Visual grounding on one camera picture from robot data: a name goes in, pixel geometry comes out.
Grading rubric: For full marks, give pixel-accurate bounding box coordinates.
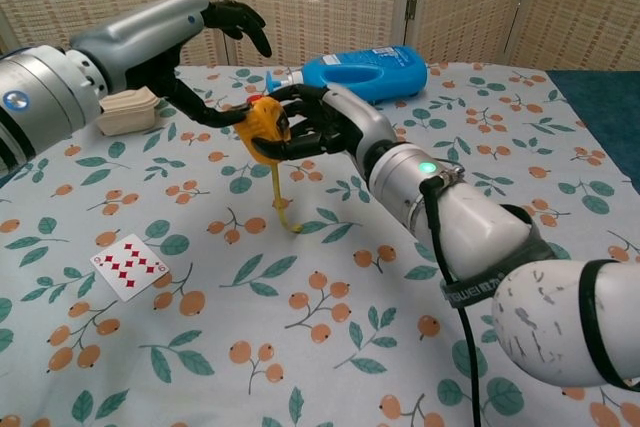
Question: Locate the dark blue table cover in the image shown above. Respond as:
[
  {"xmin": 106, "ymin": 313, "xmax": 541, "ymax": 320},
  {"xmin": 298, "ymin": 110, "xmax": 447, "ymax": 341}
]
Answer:
[{"xmin": 544, "ymin": 69, "xmax": 640, "ymax": 183}]

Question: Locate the nine of diamonds card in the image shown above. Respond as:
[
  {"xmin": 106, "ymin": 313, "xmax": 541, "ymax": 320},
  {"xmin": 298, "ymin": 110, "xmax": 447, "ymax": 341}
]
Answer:
[{"xmin": 89, "ymin": 233, "xmax": 172, "ymax": 303}]

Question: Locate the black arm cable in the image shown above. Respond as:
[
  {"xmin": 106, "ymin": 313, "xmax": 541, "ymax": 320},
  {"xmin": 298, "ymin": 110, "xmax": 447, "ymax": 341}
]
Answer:
[{"xmin": 418, "ymin": 171, "xmax": 484, "ymax": 427}]

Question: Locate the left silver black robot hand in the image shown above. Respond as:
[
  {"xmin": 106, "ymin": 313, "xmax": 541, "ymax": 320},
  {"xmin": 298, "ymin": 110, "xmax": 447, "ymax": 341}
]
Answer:
[{"xmin": 69, "ymin": 0, "xmax": 274, "ymax": 129}]

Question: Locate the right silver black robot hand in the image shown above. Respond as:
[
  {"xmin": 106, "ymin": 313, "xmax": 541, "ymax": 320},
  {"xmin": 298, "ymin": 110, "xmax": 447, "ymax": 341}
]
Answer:
[{"xmin": 248, "ymin": 82, "xmax": 399, "ymax": 164}]

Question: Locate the yellow chick tape measure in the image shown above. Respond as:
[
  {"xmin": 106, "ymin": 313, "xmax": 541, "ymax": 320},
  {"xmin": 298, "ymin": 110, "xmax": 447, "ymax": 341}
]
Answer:
[{"xmin": 234, "ymin": 94, "xmax": 304, "ymax": 236}]

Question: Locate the blue pump detergent bottle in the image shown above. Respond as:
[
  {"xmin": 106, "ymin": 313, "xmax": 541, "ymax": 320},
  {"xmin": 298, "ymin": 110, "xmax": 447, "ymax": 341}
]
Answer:
[{"xmin": 266, "ymin": 45, "xmax": 430, "ymax": 109}]

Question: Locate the beige lidded lunch box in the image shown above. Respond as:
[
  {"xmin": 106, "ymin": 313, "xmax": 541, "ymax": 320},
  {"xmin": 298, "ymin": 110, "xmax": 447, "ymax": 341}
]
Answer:
[{"xmin": 98, "ymin": 86, "xmax": 161, "ymax": 137}]

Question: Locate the floral printed tablecloth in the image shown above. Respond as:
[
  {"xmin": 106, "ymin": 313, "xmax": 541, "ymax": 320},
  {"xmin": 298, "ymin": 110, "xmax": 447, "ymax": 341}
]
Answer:
[{"xmin": 0, "ymin": 61, "xmax": 640, "ymax": 427}]

